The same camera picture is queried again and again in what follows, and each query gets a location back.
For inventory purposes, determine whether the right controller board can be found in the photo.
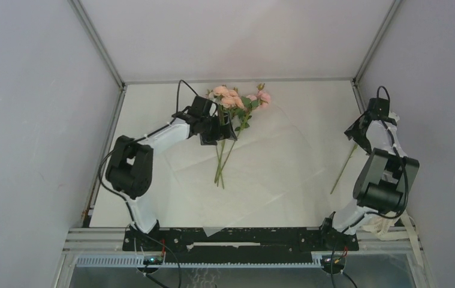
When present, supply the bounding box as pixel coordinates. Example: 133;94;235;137
321;258;343;266

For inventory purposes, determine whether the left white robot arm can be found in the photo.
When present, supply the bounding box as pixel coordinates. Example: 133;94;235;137
98;96;237;250

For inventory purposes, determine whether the left controller board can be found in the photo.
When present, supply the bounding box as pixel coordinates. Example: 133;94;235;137
143;256;164;266

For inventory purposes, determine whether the cream printed ribbon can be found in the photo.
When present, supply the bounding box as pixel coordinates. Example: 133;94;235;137
361;211;424;268

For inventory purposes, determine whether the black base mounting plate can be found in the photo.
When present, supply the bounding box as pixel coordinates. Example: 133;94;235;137
122;227;359;263

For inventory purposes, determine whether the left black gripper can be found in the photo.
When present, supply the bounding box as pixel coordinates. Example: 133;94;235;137
200;112;236;146

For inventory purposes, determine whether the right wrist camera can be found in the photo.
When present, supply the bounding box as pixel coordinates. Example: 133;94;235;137
367;98;390;119

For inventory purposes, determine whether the controller board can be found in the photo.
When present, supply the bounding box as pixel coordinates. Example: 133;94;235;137
143;256;164;266
321;258;343;266

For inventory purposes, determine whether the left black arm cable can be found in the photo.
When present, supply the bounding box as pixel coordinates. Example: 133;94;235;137
97;79;200;288

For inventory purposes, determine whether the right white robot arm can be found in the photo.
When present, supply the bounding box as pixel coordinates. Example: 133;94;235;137
319;97;420;250

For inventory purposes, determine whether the pink fake flower stem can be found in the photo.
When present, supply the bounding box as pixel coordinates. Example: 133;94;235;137
208;83;272;188
207;85;245;188
330;143;358;194

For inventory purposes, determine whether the white slotted cable duct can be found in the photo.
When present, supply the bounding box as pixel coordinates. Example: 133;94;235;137
76;255;322;268

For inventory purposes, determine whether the translucent white wrapping paper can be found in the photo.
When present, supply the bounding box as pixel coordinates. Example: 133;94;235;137
159;107;327;235

